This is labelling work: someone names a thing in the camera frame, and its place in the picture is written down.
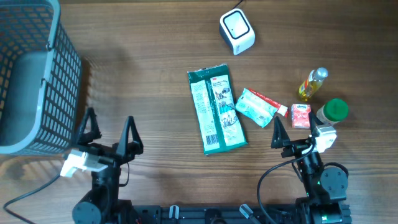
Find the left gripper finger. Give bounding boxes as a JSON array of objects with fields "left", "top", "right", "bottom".
[
  {"left": 116, "top": 116, "right": 142, "bottom": 156},
  {"left": 75, "top": 108, "right": 101, "bottom": 144}
]

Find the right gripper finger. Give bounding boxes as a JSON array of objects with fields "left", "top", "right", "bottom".
[
  {"left": 271, "top": 116, "right": 290, "bottom": 147},
  {"left": 308, "top": 112, "right": 324, "bottom": 134}
]

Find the red white carton cup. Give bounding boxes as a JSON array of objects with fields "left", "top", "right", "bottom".
[{"left": 291, "top": 104, "right": 311, "bottom": 129}]

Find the green lid white jar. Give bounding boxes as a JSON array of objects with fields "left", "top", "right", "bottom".
[{"left": 316, "top": 98, "right": 349, "bottom": 125}]

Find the red stick packet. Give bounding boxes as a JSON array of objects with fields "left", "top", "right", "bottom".
[{"left": 249, "top": 88, "right": 289, "bottom": 118}]

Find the yellow liquid small bottle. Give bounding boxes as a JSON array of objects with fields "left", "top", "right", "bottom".
[{"left": 298, "top": 67, "right": 328, "bottom": 101}]

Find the mint green wipes packet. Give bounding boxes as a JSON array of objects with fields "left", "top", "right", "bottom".
[{"left": 235, "top": 88, "right": 277, "bottom": 128}]

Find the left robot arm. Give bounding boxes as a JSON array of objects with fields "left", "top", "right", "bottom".
[{"left": 72, "top": 108, "right": 144, "bottom": 223}]

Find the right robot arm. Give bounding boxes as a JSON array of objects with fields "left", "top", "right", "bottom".
[{"left": 271, "top": 112, "right": 352, "bottom": 223}]

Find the white barcode scanner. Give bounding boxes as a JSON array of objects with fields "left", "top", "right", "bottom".
[{"left": 219, "top": 9, "right": 256, "bottom": 55}]

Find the grey plastic mesh basket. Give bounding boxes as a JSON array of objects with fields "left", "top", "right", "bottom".
[{"left": 1, "top": 1, "right": 82, "bottom": 156}]

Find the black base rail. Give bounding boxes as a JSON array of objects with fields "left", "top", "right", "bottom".
[{"left": 124, "top": 203, "right": 352, "bottom": 224}]

